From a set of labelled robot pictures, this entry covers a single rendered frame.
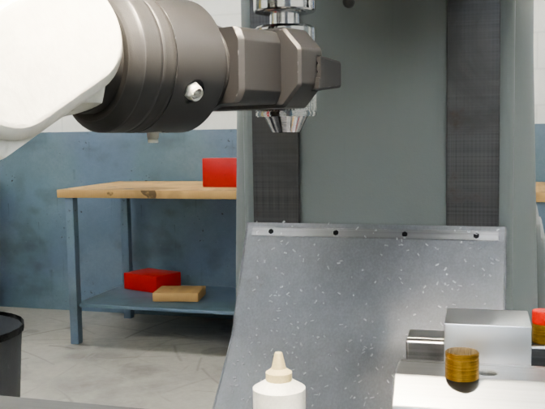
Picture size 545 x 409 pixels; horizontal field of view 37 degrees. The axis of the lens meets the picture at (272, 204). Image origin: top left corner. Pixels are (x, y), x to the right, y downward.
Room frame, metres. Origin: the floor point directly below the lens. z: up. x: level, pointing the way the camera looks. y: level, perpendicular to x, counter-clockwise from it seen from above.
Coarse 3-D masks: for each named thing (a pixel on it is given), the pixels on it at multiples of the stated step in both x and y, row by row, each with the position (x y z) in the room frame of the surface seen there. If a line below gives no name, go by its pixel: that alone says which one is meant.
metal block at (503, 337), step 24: (456, 312) 0.61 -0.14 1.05; (480, 312) 0.61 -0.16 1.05; (504, 312) 0.60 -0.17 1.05; (456, 336) 0.57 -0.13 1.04; (480, 336) 0.57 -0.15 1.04; (504, 336) 0.56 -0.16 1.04; (528, 336) 0.56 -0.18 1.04; (480, 360) 0.57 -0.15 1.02; (504, 360) 0.56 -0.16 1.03; (528, 360) 0.56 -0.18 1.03
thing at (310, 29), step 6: (264, 24) 0.62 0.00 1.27; (270, 24) 0.62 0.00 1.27; (276, 24) 0.62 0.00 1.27; (282, 24) 0.61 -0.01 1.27; (288, 24) 0.61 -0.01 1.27; (294, 24) 0.62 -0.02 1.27; (300, 24) 0.62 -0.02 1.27; (306, 24) 0.62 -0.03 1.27; (306, 30) 0.62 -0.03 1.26; (312, 30) 0.63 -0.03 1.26; (312, 36) 0.63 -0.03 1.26
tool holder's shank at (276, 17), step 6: (264, 12) 0.63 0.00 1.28; (270, 12) 0.63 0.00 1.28; (276, 12) 0.63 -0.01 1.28; (282, 12) 0.63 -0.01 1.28; (288, 12) 0.63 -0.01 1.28; (294, 12) 0.63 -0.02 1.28; (300, 12) 0.63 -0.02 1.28; (270, 18) 0.63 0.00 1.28; (276, 18) 0.63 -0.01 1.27; (282, 18) 0.63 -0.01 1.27; (288, 18) 0.63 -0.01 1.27; (294, 18) 0.63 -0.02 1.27
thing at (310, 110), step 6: (312, 102) 0.62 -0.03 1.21; (306, 108) 0.62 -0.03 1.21; (312, 108) 0.62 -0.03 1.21; (258, 114) 0.63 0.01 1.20; (264, 114) 0.62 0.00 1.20; (270, 114) 0.62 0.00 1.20; (276, 114) 0.61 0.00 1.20; (282, 114) 0.61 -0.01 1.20; (288, 114) 0.61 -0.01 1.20; (294, 114) 0.61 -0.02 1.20; (300, 114) 0.62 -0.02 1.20; (306, 114) 0.62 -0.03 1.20; (312, 114) 0.62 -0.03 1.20
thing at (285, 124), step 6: (270, 120) 0.63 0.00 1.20; (276, 120) 0.62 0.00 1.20; (282, 120) 0.62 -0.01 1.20; (288, 120) 0.62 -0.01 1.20; (294, 120) 0.62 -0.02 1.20; (300, 120) 0.63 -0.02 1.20; (306, 120) 0.63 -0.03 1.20; (270, 126) 0.63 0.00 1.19; (276, 126) 0.63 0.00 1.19; (282, 126) 0.62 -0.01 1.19; (288, 126) 0.62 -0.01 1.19; (294, 126) 0.63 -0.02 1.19; (300, 126) 0.63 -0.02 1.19; (282, 132) 0.63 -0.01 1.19
